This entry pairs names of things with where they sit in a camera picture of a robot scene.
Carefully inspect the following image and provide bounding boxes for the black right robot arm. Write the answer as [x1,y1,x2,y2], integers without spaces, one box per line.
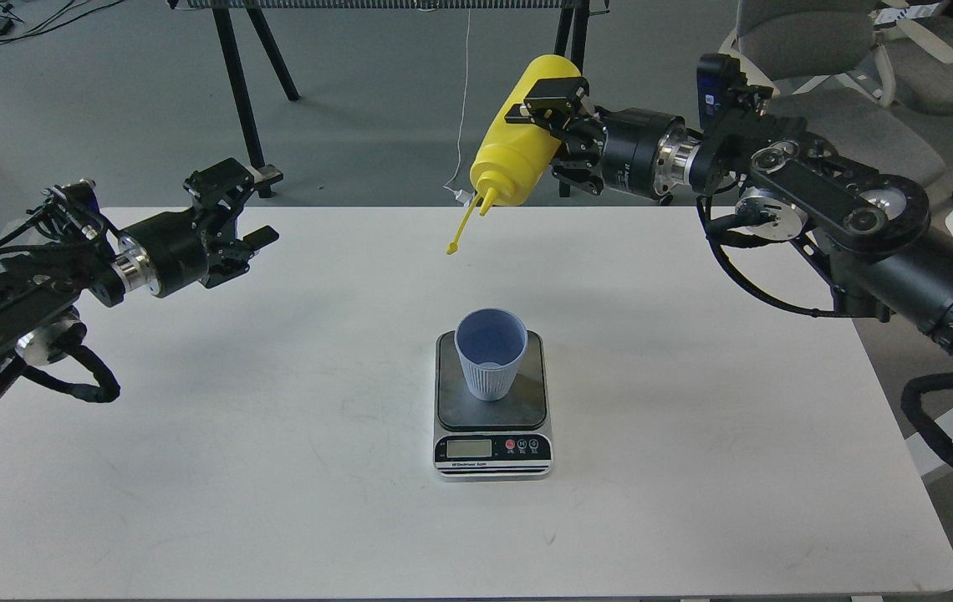
[495,54,953,468]

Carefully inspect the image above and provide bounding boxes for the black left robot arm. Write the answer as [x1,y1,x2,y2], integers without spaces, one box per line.
[0,159,283,404]

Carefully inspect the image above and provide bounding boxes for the digital kitchen scale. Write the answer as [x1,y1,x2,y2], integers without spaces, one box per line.
[433,331,554,481]

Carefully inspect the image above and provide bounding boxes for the blue ribbed plastic cup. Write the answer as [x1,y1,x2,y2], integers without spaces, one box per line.
[455,308,527,401]

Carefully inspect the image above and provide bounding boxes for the black cables on floor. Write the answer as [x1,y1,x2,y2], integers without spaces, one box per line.
[0,0,130,76]

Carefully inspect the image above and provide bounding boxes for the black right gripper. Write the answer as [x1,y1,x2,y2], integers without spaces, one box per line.
[504,76,688,201]

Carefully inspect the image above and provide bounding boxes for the yellow squeeze bottle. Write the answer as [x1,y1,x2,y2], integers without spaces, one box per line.
[446,54,581,255]

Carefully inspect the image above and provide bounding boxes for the black legged background table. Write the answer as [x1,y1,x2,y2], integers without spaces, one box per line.
[168,1,608,206]

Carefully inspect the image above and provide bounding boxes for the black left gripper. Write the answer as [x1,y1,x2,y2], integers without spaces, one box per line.
[117,159,284,298]

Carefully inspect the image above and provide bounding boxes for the white hanging cable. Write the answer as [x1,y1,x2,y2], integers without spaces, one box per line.
[443,8,477,207]

